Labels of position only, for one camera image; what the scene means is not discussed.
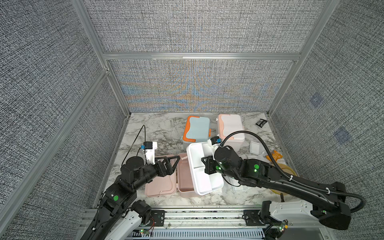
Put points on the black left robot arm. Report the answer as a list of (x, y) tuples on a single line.
[(119, 211)]

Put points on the pink white medicine box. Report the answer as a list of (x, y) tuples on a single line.
[(190, 179)]

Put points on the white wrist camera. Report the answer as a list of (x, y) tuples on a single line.
[(149, 151), (215, 140)]

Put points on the clear plastic gauze box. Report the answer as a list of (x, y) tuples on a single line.
[(257, 148)]

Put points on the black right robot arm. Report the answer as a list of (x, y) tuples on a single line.
[(332, 205)]

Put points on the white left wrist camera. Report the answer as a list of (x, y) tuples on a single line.
[(149, 151)]

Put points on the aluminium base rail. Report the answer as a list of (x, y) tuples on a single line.
[(212, 224)]

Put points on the white pink medicine chest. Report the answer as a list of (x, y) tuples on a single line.
[(227, 124)]

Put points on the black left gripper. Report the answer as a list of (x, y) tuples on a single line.
[(168, 170)]

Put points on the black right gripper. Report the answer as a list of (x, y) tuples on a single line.
[(209, 165)]

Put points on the black foil sachet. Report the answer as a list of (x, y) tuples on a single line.
[(261, 122)]

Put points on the orange plastic toy piece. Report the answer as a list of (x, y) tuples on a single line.
[(276, 155)]

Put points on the blue orange medicine box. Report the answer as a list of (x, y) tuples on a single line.
[(197, 130)]

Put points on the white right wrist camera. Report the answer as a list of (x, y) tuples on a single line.
[(215, 140)]

